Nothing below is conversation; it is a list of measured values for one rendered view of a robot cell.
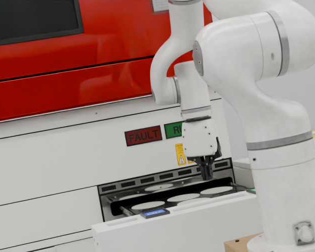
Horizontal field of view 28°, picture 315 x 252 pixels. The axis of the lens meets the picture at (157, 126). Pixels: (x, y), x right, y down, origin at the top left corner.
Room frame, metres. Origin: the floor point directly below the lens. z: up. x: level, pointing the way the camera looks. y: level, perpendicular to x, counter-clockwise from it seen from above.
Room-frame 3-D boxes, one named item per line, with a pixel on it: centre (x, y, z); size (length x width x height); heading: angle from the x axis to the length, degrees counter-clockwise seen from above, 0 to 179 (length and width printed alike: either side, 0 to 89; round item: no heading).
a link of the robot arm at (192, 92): (1.75, -0.11, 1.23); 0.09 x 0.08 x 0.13; 96
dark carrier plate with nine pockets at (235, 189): (1.78, -0.07, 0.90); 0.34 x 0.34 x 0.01; 14
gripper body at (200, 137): (1.75, -0.11, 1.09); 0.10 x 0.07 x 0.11; 57
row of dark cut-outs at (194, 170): (1.99, 0.00, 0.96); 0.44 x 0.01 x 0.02; 104
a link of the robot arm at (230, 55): (1.13, -0.18, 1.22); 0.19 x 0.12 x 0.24; 99
